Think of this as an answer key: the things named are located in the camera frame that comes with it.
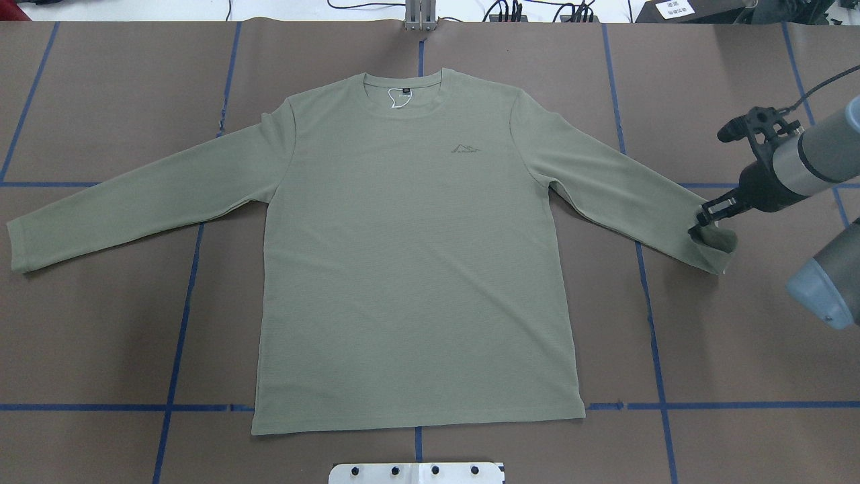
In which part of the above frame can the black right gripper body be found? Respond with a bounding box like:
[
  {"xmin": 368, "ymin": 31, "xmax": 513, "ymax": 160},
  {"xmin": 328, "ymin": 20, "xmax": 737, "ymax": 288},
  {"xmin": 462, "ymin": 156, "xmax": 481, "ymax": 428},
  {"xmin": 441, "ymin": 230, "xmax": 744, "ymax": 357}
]
[{"xmin": 738, "ymin": 162, "xmax": 807, "ymax": 212}]

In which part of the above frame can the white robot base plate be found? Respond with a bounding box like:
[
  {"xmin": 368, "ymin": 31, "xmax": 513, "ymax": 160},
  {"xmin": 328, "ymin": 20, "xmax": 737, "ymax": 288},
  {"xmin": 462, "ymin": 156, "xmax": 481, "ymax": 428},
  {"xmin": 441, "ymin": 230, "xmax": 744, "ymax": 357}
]
[{"xmin": 328, "ymin": 462, "xmax": 506, "ymax": 483}]

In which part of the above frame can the olive green long-sleeve shirt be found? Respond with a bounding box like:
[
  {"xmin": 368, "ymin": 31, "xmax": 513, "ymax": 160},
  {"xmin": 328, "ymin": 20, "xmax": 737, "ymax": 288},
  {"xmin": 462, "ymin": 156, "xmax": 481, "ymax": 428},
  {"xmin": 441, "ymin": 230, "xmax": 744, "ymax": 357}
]
[{"xmin": 7, "ymin": 69, "xmax": 738, "ymax": 436}]

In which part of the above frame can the grey aluminium frame post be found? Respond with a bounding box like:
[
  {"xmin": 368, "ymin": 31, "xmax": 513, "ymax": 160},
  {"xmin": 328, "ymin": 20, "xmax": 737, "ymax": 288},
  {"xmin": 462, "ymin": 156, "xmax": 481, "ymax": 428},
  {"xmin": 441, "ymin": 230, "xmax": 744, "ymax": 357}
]
[{"xmin": 403, "ymin": 0, "xmax": 438, "ymax": 32}]

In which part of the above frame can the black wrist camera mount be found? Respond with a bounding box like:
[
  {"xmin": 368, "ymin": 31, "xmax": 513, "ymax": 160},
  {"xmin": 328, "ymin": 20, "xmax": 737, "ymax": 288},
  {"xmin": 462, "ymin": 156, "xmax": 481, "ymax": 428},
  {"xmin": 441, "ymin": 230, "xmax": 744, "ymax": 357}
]
[{"xmin": 718, "ymin": 106, "xmax": 804, "ymax": 163}]

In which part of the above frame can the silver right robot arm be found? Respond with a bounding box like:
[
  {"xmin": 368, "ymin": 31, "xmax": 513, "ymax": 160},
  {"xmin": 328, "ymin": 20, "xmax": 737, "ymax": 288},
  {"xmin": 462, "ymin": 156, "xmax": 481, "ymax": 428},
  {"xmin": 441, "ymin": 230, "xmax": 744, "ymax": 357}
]
[{"xmin": 690, "ymin": 99, "xmax": 859, "ymax": 329}]

